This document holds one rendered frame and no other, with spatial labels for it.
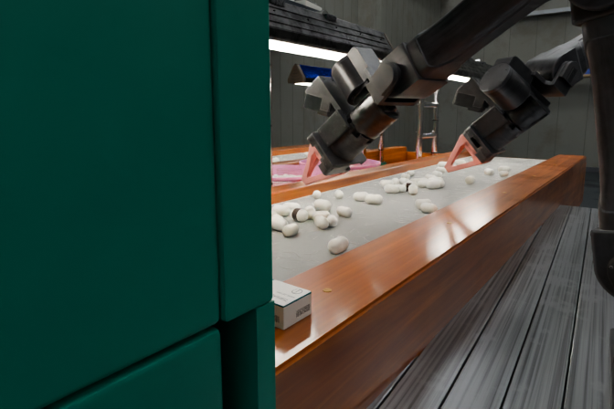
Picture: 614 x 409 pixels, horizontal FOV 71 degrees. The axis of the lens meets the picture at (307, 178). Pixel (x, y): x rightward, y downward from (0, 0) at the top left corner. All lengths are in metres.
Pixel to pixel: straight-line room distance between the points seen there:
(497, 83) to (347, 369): 0.54
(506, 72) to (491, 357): 0.45
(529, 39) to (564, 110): 1.30
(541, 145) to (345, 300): 7.81
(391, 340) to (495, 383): 0.11
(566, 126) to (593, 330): 7.51
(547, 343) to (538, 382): 0.09
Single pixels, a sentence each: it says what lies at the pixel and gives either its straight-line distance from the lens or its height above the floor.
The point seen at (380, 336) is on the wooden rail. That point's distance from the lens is 0.42.
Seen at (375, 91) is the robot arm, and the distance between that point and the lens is 0.61.
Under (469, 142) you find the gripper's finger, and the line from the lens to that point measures 0.85.
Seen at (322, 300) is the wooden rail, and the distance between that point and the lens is 0.39.
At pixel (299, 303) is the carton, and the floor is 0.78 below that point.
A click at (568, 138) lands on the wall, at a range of 8.11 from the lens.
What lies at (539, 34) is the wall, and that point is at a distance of 8.24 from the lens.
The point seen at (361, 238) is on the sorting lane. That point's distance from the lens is 0.66.
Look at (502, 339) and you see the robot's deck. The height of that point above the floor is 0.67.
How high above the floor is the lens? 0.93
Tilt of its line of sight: 9 degrees down
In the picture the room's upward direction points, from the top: straight up
